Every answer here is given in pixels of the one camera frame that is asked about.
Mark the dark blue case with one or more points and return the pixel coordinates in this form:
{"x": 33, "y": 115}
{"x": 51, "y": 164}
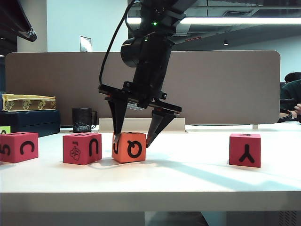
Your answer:
{"x": 30, "y": 122}

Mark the person in dark green shirt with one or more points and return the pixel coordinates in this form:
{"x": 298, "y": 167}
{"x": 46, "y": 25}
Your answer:
{"x": 291, "y": 91}

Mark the orange block with Q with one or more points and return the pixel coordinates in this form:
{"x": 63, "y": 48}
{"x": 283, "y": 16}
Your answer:
{"x": 131, "y": 153}

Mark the pink block with Y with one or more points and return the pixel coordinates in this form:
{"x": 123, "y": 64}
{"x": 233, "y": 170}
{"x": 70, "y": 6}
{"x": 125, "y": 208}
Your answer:
{"x": 244, "y": 150}

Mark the black ceiling spot lamp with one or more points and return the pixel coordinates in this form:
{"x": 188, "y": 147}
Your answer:
{"x": 225, "y": 43}

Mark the pink block with 5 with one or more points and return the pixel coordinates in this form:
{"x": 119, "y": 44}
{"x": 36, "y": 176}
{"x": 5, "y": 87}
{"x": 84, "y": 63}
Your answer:
{"x": 21, "y": 148}

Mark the black and brown office chair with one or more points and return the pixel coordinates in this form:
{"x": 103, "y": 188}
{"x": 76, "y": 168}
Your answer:
{"x": 285, "y": 115}

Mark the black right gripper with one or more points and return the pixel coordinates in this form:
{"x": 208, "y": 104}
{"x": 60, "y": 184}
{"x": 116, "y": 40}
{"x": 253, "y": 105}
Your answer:
{"x": 148, "y": 82}

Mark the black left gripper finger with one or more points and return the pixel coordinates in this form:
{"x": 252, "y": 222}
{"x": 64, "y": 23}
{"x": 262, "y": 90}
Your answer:
{"x": 16, "y": 16}

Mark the black mug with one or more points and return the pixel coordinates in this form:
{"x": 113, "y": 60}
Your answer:
{"x": 81, "y": 120}

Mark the pink block with tree picture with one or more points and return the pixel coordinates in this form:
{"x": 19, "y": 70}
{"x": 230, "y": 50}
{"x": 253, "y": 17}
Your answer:
{"x": 80, "y": 150}

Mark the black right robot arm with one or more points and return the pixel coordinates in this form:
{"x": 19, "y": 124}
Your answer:
{"x": 155, "y": 42}

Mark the green block with 0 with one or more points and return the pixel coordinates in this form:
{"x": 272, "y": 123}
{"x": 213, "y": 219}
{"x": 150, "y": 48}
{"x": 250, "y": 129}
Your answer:
{"x": 5, "y": 130}

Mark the white divider foot bracket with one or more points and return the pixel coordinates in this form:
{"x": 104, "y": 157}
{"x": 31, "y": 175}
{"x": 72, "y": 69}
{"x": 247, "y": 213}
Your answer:
{"x": 255, "y": 127}

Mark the white wall notice sign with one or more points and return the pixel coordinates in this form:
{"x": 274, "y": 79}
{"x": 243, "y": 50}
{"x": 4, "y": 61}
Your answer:
{"x": 85, "y": 44}

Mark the brown desk divider panel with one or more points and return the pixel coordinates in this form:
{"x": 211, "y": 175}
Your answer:
{"x": 211, "y": 89}

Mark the long ceiling light strip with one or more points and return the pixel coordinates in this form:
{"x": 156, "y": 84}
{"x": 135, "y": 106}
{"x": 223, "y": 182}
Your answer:
{"x": 235, "y": 20}

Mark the yellow patterned box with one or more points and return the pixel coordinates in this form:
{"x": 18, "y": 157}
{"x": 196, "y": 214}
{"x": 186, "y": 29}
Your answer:
{"x": 28, "y": 103}

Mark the red ceiling sign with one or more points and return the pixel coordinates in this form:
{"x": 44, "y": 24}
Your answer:
{"x": 194, "y": 39}

